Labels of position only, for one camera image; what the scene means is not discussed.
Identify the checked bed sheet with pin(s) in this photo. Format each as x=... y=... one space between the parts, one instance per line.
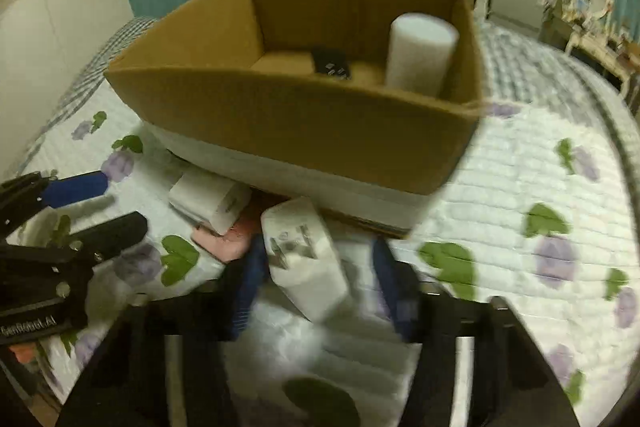
x=95 y=67

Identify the pink flat object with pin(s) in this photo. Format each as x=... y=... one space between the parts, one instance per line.
x=227 y=243

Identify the grey cabinet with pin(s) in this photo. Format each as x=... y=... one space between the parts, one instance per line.
x=517 y=2

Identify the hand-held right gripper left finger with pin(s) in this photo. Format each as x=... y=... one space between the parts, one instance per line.
x=248 y=287

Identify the cream dressing table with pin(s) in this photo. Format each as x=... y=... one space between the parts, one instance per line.
x=607 y=52

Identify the brown cardboard box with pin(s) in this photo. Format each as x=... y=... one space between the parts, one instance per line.
x=300 y=107

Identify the floral quilted blanket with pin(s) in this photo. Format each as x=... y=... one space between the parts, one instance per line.
x=525 y=187

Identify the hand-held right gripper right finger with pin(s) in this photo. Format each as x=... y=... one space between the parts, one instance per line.
x=395 y=292

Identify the white foam board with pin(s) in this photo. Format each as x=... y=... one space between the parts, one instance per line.
x=300 y=179

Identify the small black device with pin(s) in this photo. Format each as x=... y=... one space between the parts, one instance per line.
x=331 y=63

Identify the white foam cylinder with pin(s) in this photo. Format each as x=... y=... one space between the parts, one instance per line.
x=419 y=57

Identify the white charger plug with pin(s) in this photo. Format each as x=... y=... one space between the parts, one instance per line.
x=302 y=257
x=210 y=202

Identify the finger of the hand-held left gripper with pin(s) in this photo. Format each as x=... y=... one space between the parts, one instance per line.
x=112 y=232
x=75 y=190

